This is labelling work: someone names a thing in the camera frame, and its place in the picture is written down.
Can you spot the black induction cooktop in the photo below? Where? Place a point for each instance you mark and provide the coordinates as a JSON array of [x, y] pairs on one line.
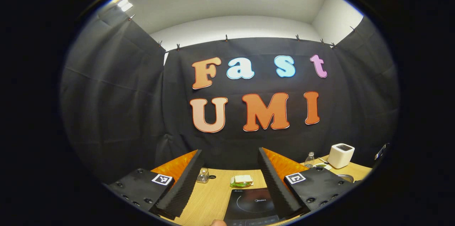
[[249, 204]]

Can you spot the row of backdrop clips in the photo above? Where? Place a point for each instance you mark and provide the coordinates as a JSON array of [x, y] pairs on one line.
[[226, 37]]

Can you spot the white divided tray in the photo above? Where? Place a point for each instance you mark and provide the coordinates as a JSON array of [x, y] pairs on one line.
[[322, 165]]

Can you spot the sandwich with lettuce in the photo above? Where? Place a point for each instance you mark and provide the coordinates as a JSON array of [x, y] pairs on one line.
[[242, 180]]

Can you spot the black backdrop cloth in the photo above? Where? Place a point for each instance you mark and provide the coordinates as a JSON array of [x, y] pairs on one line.
[[135, 112]]

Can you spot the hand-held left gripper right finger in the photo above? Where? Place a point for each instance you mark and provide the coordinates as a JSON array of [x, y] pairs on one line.
[[275, 187]]

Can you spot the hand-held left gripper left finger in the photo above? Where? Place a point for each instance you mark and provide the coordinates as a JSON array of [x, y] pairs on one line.
[[185, 187]]

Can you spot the ceiling light panel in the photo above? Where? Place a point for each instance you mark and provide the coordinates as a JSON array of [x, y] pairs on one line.
[[124, 4]]

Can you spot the white toaster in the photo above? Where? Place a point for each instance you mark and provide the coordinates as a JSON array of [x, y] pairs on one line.
[[340, 156]]

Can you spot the clear plastic water bottle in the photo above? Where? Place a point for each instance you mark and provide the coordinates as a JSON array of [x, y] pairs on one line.
[[309, 160]]

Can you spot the stainless steel pot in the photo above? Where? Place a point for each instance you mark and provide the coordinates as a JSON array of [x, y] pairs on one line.
[[345, 177]]

